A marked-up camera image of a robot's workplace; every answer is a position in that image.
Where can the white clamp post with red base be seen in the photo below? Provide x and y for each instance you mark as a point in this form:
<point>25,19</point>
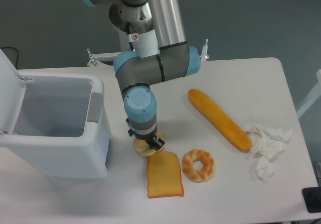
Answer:
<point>204,54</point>

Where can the orange toast slice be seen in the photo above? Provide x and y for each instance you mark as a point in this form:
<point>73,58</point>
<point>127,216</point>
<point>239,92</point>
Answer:
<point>164,178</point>

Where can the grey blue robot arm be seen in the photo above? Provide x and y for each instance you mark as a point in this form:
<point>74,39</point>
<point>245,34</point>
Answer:
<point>136,74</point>

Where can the white metal frame right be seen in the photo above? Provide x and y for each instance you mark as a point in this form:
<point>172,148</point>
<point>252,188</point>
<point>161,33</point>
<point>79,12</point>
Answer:
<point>310,98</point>

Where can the white open trash bin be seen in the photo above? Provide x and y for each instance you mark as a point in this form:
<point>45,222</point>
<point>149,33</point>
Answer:
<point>55,121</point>

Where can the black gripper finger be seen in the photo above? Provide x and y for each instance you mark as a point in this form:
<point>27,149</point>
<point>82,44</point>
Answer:
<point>156,143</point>

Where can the crumpled white tissue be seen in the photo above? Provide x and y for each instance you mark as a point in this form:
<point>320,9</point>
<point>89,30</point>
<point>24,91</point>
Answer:
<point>267,144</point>

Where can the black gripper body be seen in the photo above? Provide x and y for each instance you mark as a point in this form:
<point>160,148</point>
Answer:
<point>146,135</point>

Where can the round pale bread bun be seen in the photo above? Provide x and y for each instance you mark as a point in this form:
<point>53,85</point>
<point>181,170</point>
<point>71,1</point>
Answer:
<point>144,149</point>

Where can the braided ring bread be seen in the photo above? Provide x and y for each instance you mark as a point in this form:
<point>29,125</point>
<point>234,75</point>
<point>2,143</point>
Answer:
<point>198,165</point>

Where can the long orange baguette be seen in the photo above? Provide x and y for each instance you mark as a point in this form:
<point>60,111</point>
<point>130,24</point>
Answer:
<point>220,119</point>

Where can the black device at table edge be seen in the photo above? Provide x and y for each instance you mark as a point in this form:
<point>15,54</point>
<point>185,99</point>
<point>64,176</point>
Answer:
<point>312,196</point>

